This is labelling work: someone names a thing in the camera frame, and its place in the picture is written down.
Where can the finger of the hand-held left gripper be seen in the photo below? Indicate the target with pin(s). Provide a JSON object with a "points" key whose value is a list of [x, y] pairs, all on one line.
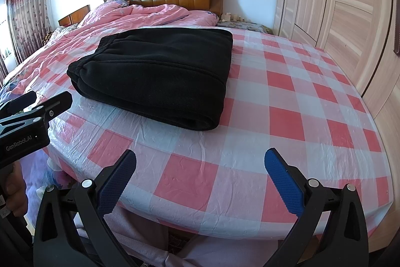
{"points": [[22, 102], [53, 106]]}

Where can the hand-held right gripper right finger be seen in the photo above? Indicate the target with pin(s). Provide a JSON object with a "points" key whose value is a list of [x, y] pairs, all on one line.
{"points": [[282, 179]]}

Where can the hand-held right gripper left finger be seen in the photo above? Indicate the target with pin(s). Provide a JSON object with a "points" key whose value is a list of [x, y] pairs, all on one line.
{"points": [[117, 182]]}

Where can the black pants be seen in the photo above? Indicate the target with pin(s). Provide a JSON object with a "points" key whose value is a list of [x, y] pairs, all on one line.
{"points": [[150, 76]]}

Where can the person's left hand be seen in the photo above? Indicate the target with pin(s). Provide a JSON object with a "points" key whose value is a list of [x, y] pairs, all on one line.
{"points": [[17, 192]]}

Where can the lavender bed sheet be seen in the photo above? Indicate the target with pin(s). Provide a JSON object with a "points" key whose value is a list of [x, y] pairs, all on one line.
{"points": [[40, 160]]}

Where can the maroon patterned curtain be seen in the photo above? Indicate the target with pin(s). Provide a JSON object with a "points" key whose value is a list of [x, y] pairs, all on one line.
{"points": [[2, 66], [28, 13]]}

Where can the pink white checkered plastic sheet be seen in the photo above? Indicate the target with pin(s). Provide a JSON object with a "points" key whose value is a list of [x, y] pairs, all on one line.
{"points": [[250, 129]]}

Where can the patterned pillow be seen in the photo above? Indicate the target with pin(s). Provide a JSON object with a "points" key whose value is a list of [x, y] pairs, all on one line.
{"points": [[51, 35]]}

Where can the pink quilt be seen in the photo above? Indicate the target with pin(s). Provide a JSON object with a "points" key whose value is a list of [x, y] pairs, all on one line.
{"points": [[109, 20]]}

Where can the nightstand with floral cloth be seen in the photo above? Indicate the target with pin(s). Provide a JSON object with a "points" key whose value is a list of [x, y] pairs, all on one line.
{"points": [[247, 25]]}

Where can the light wooden wardrobe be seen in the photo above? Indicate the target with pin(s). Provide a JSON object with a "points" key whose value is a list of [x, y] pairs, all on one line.
{"points": [[343, 20]]}

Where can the small beige object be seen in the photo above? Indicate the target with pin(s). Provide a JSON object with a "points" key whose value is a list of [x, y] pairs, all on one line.
{"points": [[226, 16]]}

